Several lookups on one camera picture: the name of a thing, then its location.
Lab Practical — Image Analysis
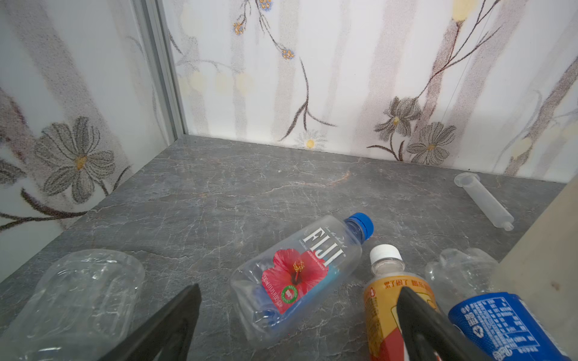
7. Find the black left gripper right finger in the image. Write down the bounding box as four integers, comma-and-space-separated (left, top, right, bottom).
397, 287, 492, 361

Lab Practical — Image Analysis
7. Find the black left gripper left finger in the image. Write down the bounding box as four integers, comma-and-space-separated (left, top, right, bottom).
101, 284, 202, 360

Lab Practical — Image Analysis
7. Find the orange tea bottle white cap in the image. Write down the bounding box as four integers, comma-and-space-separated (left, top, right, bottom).
363, 245, 438, 361

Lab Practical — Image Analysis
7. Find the Fiji water bottle blue cap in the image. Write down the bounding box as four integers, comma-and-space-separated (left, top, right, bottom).
230, 213, 374, 348

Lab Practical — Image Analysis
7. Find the blue label bottle by bin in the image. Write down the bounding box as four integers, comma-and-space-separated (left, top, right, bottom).
424, 248, 569, 360

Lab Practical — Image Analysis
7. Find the cream plastic waste bin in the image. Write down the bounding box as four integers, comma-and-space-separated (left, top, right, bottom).
491, 178, 577, 360

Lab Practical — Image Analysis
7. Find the clear plastic syringe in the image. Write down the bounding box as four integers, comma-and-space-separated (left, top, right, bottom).
454, 172, 514, 231

